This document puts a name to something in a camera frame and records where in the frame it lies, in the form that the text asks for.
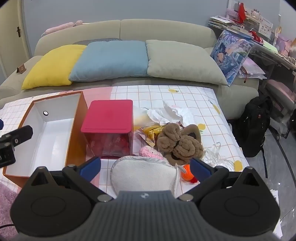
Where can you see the clear plastic bag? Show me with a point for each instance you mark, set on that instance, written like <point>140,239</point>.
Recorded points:
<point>215,155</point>

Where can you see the pink crochet piece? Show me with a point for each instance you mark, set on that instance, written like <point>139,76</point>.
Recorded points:
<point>150,151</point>

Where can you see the light blue pillow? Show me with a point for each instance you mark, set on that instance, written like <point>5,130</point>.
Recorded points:
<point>111,60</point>

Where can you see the translucent bag yellow contents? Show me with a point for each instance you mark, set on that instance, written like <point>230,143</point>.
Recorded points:
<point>141,118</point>

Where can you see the checked tablecloth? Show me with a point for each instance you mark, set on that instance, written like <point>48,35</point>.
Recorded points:
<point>185,92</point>

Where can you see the black backpack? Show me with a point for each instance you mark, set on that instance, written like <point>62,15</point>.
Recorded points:
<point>254,125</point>

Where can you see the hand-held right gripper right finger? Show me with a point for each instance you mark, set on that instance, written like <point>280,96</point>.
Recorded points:
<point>199,168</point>

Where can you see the loose white papers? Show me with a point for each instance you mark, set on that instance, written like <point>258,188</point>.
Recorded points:
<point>276,208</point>

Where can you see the blue printed pillow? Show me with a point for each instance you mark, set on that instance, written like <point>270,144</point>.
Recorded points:
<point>231,53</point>

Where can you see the brown plush toy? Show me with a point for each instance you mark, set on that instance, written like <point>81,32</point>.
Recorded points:
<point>180,141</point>

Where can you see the pink folder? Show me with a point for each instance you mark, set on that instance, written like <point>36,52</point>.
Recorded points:
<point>252,68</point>

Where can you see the stack of papers and books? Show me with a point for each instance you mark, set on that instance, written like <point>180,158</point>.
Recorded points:
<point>222,23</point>

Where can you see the grey-green pillow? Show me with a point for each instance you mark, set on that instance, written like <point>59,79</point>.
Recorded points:
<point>180,60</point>

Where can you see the pink rug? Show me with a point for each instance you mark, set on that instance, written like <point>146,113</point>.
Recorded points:
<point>7,204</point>

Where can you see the orange cardboard box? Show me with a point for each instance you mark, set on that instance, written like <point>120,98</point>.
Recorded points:
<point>55,139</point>

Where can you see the beige sofa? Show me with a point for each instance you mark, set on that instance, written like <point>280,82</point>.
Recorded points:
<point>161,27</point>

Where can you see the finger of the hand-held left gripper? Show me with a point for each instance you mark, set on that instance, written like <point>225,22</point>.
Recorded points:
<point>19,135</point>

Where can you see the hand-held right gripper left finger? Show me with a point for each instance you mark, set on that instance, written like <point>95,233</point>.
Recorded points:
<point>90,166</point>

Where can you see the white plastic bag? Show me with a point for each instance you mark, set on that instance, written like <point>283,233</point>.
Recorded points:
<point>138,173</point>

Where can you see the cluttered desk with papers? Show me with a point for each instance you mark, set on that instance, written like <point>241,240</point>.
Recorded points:
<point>261,23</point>

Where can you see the cream door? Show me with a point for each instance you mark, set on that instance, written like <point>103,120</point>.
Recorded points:
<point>11,34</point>

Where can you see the pink chair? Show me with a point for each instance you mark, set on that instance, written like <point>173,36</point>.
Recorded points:
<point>279,92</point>

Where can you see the grey desk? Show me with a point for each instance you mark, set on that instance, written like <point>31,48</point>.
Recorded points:
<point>270,54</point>

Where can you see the orange crochet piece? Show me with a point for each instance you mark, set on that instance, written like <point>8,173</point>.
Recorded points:
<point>186,172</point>

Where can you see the yellow snack packet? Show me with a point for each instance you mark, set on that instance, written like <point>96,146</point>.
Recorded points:
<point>152,131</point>

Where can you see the white crumpled plastic bags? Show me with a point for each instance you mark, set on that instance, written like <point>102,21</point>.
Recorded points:
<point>161,115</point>

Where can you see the red lidded clear box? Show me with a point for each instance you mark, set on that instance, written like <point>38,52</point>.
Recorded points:
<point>106,115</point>

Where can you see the pink plush toy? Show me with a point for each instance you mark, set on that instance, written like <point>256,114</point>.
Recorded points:
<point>57,27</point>

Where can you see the small brown card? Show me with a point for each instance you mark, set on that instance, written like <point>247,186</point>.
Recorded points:
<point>21,69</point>

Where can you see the yellow pillow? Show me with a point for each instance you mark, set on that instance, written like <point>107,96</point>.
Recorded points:
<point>53,67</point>

